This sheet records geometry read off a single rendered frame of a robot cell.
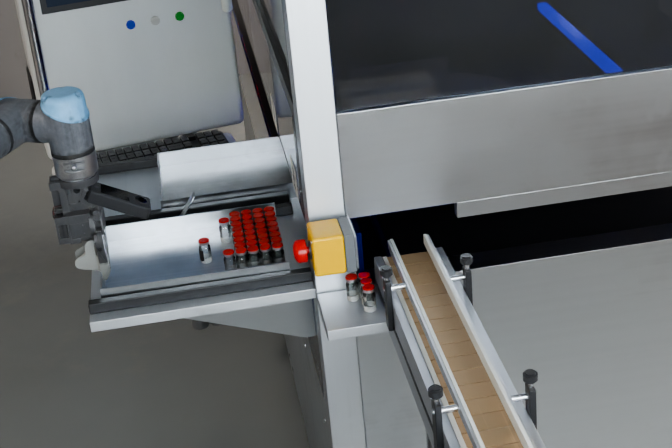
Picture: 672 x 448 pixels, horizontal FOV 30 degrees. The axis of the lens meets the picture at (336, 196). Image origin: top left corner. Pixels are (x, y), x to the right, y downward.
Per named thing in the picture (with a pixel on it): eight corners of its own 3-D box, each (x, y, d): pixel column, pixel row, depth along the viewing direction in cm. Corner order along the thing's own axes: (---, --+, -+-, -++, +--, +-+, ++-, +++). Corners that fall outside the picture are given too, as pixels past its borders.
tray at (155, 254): (276, 217, 251) (274, 202, 249) (291, 279, 228) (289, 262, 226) (105, 242, 248) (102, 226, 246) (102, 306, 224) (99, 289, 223)
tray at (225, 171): (309, 146, 283) (308, 131, 281) (326, 193, 259) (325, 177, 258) (159, 167, 279) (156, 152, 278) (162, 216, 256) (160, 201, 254)
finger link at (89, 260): (79, 283, 228) (70, 238, 224) (112, 278, 229) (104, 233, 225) (79, 291, 225) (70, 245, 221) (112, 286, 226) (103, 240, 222)
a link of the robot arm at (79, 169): (95, 140, 221) (94, 158, 214) (99, 164, 223) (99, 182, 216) (52, 146, 221) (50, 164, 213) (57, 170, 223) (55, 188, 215)
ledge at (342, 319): (394, 291, 224) (393, 282, 223) (409, 328, 212) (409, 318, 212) (317, 303, 223) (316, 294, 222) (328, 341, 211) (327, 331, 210)
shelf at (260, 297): (307, 146, 288) (306, 138, 287) (359, 291, 225) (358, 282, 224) (97, 175, 283) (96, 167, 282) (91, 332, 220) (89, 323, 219)
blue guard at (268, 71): (226, -43, 397) (219, -100, 390) (308, 217, 223) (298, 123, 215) (224, -43, 397) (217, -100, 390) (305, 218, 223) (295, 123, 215)
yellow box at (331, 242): (350, 252, 218) (347, 215, 215) (357, 271, 211) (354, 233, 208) (307, 259, 217) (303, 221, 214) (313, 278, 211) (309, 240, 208)
